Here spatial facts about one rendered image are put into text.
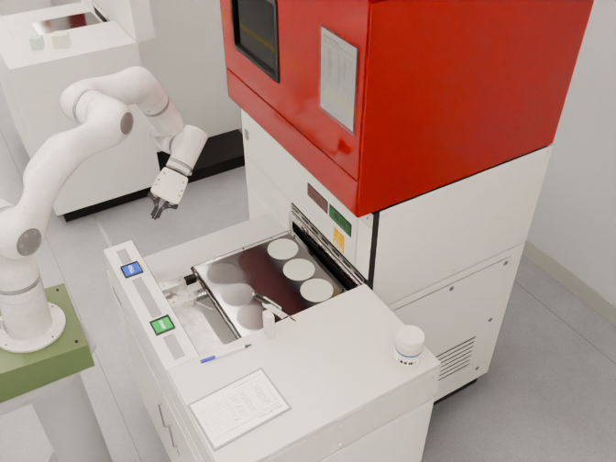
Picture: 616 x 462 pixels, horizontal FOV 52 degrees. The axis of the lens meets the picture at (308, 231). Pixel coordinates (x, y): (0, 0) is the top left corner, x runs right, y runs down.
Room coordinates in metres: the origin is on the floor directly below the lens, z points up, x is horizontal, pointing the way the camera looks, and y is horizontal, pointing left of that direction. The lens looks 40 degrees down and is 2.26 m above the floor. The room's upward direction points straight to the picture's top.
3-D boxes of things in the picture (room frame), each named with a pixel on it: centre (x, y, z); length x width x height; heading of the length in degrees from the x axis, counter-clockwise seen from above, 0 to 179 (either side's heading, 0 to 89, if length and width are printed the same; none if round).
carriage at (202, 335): (1.25, 0.34, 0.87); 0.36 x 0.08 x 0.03; 31
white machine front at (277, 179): (1.68, 0.03, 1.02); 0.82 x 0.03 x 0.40; 31
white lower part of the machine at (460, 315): (1.86, -0.27, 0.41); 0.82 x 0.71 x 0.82; 31
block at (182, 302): (1.32, 0.38, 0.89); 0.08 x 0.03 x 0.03; 121
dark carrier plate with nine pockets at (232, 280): (1.40, 0.12, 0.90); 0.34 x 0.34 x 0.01; 31
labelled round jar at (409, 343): (1.04, -0.26, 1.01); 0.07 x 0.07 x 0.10
